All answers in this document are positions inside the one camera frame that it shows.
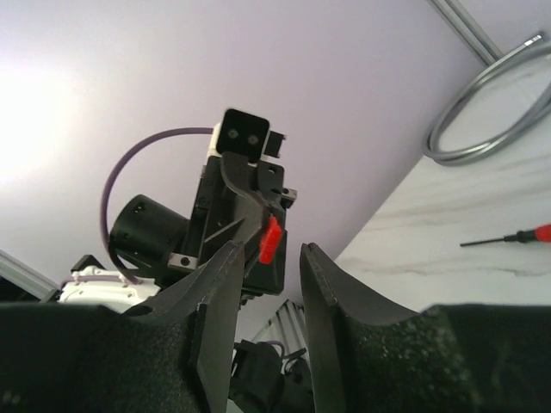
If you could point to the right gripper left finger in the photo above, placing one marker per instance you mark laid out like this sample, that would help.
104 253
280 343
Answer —
172 353

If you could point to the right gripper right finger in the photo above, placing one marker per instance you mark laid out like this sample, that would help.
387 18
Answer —
370 354

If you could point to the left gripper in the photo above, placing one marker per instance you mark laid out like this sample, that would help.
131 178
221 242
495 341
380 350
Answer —
240 202

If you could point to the bright red blade fuse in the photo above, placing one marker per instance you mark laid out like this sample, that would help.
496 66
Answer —
270 241

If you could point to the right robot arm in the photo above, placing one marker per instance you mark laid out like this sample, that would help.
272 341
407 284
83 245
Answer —
267 374

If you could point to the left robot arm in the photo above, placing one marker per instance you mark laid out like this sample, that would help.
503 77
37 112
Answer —
139 236

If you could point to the grey slotted cable duct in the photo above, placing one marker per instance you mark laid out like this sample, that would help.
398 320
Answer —
287 326

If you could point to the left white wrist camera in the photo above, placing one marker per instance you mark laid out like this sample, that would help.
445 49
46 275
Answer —
247 135

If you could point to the aluminium front rail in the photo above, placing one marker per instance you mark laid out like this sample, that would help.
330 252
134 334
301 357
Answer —
20 283

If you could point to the red handled screwdriver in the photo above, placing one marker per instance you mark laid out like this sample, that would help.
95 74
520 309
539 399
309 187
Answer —
540 234

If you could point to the left aluminium frame post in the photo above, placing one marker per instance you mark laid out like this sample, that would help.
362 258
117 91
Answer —
468 29

